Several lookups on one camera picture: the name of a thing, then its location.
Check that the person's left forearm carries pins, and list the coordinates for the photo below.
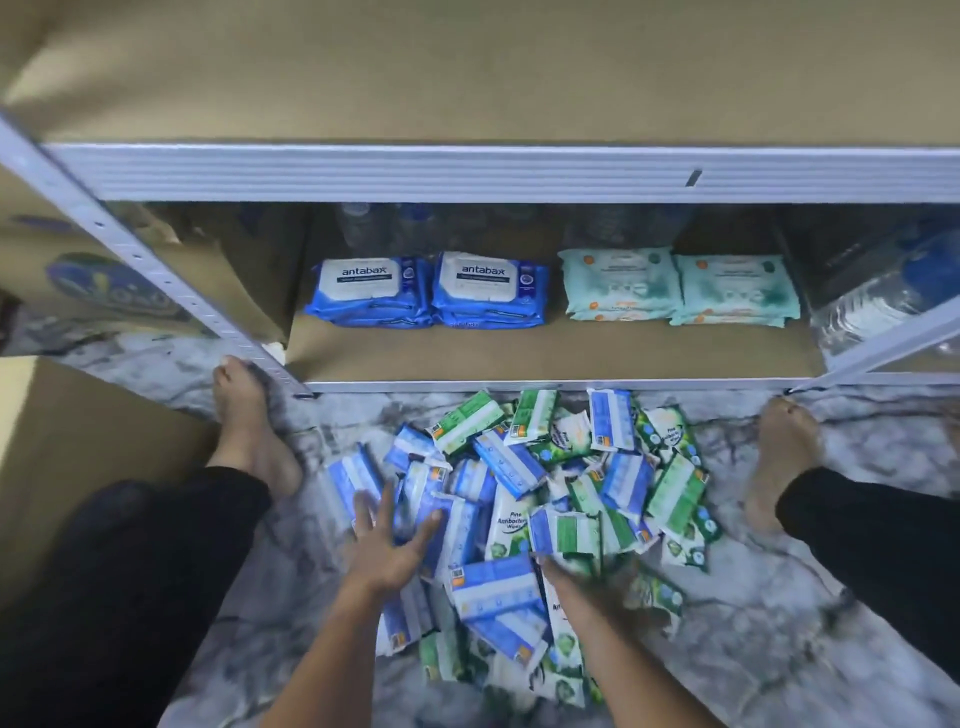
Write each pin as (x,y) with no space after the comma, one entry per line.
(338,660)

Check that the person's right leg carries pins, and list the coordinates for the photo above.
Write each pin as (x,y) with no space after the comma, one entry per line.
(885,555)

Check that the cardboard box blue print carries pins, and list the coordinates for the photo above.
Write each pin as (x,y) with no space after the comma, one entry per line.
(90,278)

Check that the person's right hand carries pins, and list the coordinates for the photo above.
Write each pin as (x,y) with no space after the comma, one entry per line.
(582,597)

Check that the person's left hand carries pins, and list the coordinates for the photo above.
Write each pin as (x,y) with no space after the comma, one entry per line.
(383,555)

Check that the person's right forearm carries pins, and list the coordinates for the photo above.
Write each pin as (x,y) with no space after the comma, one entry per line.
(638,675)

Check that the person's foot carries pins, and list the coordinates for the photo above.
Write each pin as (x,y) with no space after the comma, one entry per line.
(780,450)
(248,428)

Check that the plain cardboard box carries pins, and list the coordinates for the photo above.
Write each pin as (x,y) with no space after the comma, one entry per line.
(75,450)

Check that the pile of wipes packets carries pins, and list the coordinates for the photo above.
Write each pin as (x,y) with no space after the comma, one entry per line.
(510,465)

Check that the grey metal shelf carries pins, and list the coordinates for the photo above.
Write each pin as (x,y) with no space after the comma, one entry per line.
(450,173)

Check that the person's left foot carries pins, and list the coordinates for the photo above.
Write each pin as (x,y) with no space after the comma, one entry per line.
(248,428)

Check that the person's right foot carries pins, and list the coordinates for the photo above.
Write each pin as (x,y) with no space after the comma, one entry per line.
(780,450)

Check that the water bottles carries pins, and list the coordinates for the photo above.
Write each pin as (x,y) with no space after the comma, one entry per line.
(893,293)

